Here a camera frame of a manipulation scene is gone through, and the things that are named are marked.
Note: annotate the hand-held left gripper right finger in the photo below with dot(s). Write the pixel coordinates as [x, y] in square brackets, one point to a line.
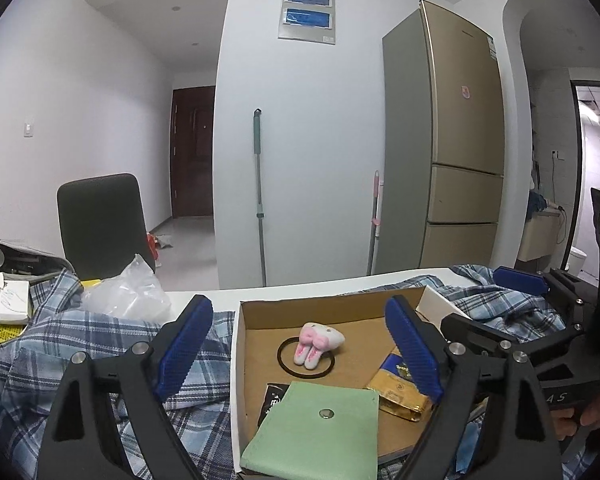
[412, 350]

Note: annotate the pink bunny plush toy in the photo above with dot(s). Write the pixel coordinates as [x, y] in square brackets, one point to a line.
[325, 337]

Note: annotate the dark brown door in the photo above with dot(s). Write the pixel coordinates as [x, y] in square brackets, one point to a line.
[195, 155]

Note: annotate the beige cabinet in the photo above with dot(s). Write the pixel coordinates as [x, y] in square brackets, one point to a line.
[542, 235]

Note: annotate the cardboard box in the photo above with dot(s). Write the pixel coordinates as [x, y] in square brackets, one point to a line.
[360, 320]

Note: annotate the clear plastic bag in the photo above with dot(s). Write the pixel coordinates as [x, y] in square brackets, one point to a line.
[125, 295]

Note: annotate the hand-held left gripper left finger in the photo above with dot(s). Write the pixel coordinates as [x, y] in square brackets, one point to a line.
[185, 347]

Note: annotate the white light switch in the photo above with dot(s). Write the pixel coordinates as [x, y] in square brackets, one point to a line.
[28, 130]

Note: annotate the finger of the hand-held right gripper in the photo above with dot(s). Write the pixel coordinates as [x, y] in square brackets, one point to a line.
[522, 281]
[480, 329]

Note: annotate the green felt pouch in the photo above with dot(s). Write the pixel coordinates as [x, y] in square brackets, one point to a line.
[305, 440]

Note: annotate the dark grey chair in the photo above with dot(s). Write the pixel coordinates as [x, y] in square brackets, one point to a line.
[100, 225]

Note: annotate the small black packet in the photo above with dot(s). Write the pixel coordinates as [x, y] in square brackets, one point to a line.
[275, 402]

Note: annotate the gold and blue packet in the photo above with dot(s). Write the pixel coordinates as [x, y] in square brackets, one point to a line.
[395, 395]

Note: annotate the grey bag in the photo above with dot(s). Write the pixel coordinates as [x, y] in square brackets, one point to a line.
[20, 260]

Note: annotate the person's right hand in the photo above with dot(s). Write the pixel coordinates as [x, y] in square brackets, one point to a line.
[597, 410]

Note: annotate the gold refrigerator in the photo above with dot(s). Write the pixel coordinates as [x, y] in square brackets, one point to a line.
[460, 135]

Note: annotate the grey electrical panel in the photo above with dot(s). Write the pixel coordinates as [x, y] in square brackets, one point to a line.
[307, 10]

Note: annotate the yellow booklet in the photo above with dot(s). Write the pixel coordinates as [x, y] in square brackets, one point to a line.
[0, 334]

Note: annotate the white paper box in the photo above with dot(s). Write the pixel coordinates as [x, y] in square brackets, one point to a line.
[5, 302]

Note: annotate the red bag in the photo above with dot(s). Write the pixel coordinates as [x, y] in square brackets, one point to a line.
[153, 246]

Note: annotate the white wall socket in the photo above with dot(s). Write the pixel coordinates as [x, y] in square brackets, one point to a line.
[557, 155]

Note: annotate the blue plaid shirt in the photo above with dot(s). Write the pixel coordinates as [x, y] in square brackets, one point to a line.
[80, 340]

